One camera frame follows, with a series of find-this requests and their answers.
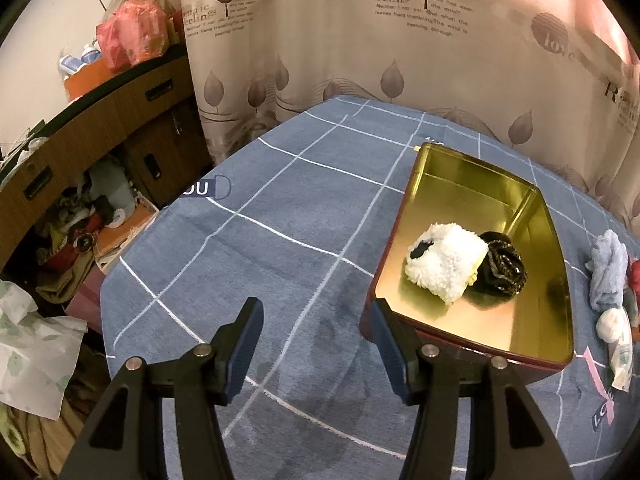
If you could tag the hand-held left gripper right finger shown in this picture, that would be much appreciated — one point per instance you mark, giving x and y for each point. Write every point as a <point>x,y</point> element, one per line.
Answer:
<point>392,355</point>

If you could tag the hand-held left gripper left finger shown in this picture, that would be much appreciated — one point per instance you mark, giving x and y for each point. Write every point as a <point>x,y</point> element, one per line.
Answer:
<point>245,350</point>

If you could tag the red and gold tin box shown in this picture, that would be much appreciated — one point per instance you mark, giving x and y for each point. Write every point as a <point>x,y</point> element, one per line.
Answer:
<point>465,195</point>

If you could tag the white packet with green print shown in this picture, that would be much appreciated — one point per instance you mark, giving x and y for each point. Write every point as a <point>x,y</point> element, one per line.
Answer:
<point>622,360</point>

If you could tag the red and white satin cloth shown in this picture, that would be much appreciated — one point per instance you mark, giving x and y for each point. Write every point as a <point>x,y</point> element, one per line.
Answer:
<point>635,272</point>

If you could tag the white fluffy plush with black spot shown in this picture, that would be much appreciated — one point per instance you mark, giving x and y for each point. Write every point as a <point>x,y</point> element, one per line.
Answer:
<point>450,260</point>

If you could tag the black braided scrunchie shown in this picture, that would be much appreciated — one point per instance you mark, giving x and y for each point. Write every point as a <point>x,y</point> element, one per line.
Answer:
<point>502,265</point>

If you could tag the blue checked blanket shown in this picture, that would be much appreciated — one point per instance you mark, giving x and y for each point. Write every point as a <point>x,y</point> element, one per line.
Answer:
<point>280,200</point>

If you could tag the pink box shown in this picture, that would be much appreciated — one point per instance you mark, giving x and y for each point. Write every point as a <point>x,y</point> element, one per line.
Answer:
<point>85,300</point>

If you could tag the pile of clothes and clutter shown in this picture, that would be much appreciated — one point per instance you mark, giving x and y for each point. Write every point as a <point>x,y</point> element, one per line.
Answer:
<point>70,245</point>

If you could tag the white green printed plastic bag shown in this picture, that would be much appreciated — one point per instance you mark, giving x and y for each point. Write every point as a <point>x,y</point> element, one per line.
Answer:
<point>30,350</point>

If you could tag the white fluffy pompom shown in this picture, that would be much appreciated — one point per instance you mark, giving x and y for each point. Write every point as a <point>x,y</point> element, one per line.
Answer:
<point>610,325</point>

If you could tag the beige cloth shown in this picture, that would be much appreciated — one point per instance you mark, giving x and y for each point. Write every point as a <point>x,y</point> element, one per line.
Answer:
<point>35,440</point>

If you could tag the light blue fluffy cloth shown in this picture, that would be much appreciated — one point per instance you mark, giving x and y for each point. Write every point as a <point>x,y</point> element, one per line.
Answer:
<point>607,270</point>

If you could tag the brown wooden cabinet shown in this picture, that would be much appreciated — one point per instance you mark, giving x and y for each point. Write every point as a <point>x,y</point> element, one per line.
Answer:
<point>100,110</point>

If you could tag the beige leaf print curtain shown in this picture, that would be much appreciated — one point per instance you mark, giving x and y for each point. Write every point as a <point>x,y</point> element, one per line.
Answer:
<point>325,50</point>

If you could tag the orange box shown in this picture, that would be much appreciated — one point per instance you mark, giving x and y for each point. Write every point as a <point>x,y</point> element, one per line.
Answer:
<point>85,80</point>

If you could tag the red plastic bag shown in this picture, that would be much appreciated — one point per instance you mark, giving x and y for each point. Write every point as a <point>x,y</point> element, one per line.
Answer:
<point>135,30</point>

